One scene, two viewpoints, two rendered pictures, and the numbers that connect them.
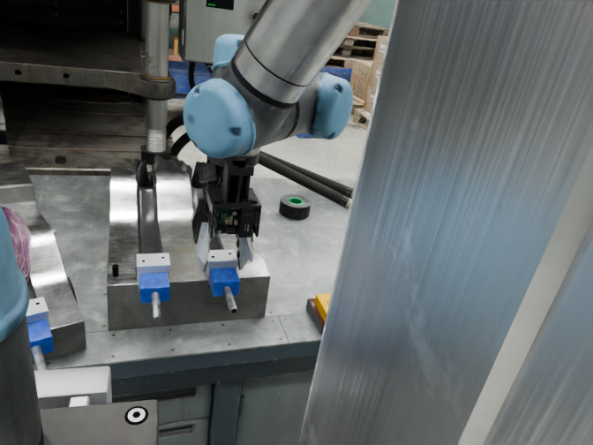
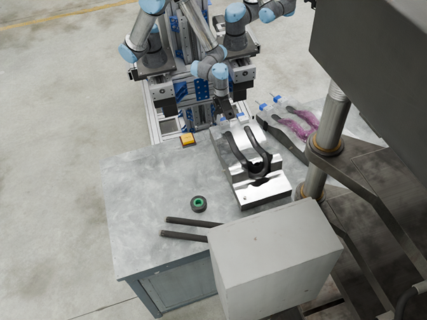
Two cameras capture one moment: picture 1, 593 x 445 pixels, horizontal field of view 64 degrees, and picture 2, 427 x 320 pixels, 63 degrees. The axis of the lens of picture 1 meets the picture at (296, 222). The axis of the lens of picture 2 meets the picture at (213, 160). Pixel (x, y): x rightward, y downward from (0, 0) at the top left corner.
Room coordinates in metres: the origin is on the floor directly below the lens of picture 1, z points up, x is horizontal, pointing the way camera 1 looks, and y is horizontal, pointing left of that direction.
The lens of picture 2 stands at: (1.96, 0.24, 2.27)
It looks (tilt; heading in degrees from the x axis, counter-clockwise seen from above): 52 degrees down; 189
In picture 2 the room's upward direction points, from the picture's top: 6 degrees counter-clockwise
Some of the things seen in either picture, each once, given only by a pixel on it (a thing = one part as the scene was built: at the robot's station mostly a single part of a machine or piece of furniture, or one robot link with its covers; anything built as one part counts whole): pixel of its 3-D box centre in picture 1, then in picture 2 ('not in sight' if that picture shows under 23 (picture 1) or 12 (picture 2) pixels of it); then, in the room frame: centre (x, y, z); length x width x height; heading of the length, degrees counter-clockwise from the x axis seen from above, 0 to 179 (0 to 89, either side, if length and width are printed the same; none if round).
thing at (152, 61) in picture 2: not in sight; (153, 53); (0.28, -0.31, 1.09); 0.15 x 0.15 x 0.10
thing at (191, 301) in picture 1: (177, 219); (248, 157); (0.86, 0.24, 0.87); 0.50 x 0.26 x 0.14; 22
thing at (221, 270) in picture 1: (225, 285); (222, 120); (0.62, 0.10, 0.89); 0.13 x 0.05 x 0.05; 22
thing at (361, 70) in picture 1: (375, 81); not in sight; (6.08, -0.68, 0.34); 0.63 x 0.45 x 0.40; 22
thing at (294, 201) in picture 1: (295, 207); (198, 204); (1.11, 0.01, 0.82); 0.08 x 0.08 x 0.04
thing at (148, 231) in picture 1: (174, 201); (248, 148); (0.84, 0.25, 0.92); 0.35 x 0.16 x 0.09; 22
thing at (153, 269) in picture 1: (154, 290); (240, 115); (0.58, 0.20, 0.89); 0.13 x 0.05 x 0.05; 22
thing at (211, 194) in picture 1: (231, 192); (221, 100); (0.63, 0.10, 1.05); 0.09 x 0.08 x 0.12; 22
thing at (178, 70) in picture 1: (196, 78); not in sight; (4.52, 1.16, 0.36); 0.62 x 0.44 x 0.22; 112
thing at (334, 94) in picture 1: (296, 101); (204, 68); (0.58, 0.02, 1.21); 0.11 x 0.11 x 0.08; 63
